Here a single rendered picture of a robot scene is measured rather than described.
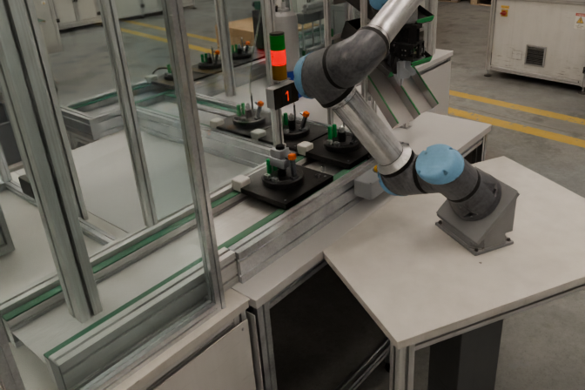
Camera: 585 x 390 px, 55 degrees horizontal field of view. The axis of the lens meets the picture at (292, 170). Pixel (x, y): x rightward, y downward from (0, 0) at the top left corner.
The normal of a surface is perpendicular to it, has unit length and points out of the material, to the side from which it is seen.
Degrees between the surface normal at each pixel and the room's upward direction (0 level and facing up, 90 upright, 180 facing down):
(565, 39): 90
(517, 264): 0
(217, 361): 90
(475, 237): 45
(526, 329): 0
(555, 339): 0
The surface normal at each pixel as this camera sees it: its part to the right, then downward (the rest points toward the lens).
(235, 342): 0.76, 0.24
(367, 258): -0.06, -0.90
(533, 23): -0.75, 0.33
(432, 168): -0.61, -0.49
